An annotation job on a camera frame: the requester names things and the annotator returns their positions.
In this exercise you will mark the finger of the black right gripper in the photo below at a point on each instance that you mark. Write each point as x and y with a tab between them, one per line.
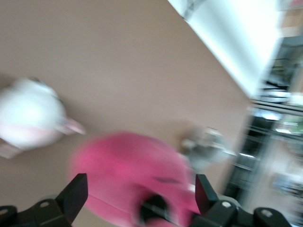
155	208

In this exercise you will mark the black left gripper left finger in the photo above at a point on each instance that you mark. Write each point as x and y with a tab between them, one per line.
71	196

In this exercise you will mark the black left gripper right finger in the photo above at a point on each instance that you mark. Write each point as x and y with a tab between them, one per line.
206	196

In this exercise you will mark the round pink plush toy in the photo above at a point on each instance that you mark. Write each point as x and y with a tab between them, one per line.
123	165

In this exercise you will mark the grey white plush husky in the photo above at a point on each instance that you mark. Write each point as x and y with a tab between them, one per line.
206	151

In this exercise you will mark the dark metal rack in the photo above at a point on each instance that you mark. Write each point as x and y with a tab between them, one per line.
272	142

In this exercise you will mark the small white pink plush pig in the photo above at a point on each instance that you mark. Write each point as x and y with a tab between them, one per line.
28	113

